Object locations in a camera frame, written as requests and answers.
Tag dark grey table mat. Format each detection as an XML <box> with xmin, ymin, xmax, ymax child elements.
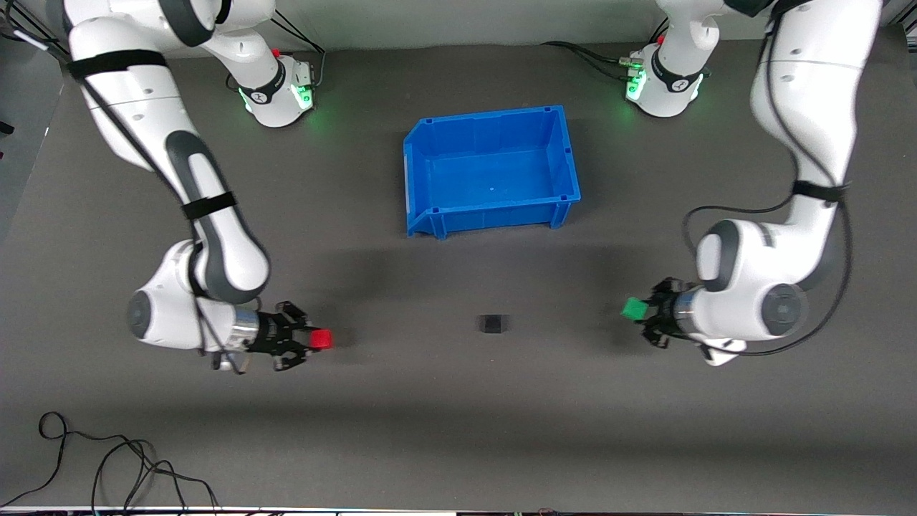
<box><xmin>0</xmin><ymin>36</ymin><xmax>917</xmax><ymax>511</ymax></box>

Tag blue plastic storage bin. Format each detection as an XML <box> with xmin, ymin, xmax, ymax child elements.
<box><xmin>403</xmin><ymin>105</ymin><xmax>582</xmax><ymax>240</ymax></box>

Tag thin black loose cable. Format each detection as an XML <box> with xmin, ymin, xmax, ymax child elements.
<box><xmin>0</xmin><ymin>411</ymin><xmax>219</xmax><ymax>514</ymax></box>

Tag black left arm base cables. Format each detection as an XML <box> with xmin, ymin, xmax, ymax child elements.
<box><xmin>541</xmin><ymin>18</ymin><xmax>671</xmax><ymax>81</ymax></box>

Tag black arm base cables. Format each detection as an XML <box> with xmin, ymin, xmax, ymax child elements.
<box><xmin>541</xmin><ymin>18</ymin><xmax>671</xmax><ymax>81</ymax></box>
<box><xmin>226</xmin><ymin>11</ymin><xmax>327</xmax><ymax>91</ymax></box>

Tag black right arm base cables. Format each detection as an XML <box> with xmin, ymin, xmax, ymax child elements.
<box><xmin>226</xmin><ymin>11</ymin><xmax>327</xmax><ymax>91</ymax></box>

